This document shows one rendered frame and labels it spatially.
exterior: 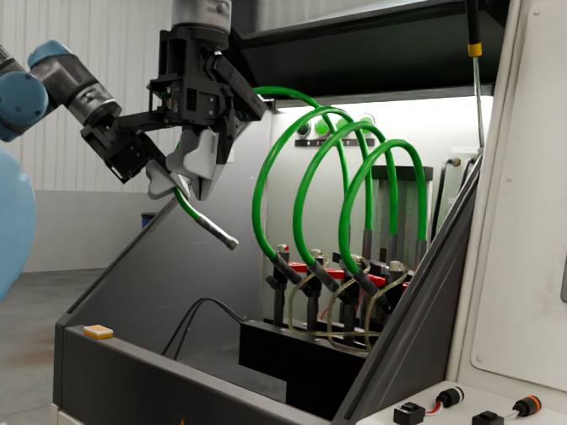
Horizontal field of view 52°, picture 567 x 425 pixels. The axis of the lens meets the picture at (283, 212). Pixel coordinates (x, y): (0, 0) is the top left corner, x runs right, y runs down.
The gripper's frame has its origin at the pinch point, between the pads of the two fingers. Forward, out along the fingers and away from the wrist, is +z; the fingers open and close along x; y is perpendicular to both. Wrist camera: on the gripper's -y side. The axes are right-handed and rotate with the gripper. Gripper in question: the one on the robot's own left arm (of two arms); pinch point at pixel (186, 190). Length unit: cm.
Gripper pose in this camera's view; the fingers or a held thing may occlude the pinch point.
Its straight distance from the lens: 106.9
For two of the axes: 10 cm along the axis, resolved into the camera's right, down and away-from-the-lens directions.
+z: 6.7, 7.4, 0.4
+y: -7.0, 6.5, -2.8
